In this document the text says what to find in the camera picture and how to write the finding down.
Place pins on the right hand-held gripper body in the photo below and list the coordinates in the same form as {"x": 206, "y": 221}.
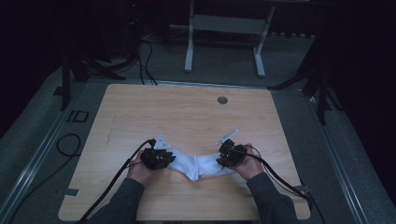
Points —
{"x": 234, "y": 152}

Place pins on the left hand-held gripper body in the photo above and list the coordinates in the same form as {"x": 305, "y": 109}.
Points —
{"x": 152, "y": 155}

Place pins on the person's left hand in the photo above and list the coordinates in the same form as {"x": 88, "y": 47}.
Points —
{"x": 141, "y": 172}

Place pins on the person's right hand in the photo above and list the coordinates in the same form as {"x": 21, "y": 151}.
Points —
{"x": 250, "y": 166}

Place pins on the grey round table grommet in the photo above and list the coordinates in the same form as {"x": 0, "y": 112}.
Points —
{"x": 222, "y": 100}

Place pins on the black tripod stand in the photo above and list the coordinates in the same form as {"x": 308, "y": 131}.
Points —
{"x": 79, "y": 63}
{"x": 319, "y": 81}

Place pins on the metal floor rail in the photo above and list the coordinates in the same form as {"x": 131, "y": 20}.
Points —
{"x": 337, "y": 161}
{"x": 34, "y": 161}

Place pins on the white metal desk frame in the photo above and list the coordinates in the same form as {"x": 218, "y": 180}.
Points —
{"x": 229, "y": 25}

